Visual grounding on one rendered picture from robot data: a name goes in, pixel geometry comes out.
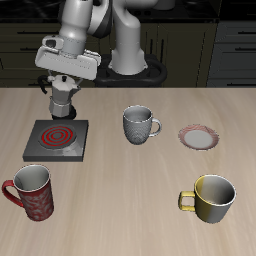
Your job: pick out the small pink fluted dish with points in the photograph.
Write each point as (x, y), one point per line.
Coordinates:
(198, 138)

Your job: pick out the flat black base plate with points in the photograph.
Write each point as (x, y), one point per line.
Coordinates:
(156, 71)

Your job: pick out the silver moka pot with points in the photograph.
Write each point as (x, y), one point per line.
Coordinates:
(63, 98)

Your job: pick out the grey textured mug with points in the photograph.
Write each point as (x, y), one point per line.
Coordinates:
(137, 128)

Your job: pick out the red patterned mug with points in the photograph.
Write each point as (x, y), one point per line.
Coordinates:
(35, 196)

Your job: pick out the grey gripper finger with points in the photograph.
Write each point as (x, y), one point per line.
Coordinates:
(50, 75)
(78, 83)

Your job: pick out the dark kitchen cupboards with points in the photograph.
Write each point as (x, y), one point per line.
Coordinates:
(200, 46)

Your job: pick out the dark grey stove plate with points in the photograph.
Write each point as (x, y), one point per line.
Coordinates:
(56, 141)

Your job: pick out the yellow and grey mug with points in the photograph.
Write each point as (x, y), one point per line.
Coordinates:
(213, 200)

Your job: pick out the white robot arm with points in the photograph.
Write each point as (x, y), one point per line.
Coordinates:
(128, 40)

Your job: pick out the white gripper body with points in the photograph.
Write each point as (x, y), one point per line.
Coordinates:
(66, 63)

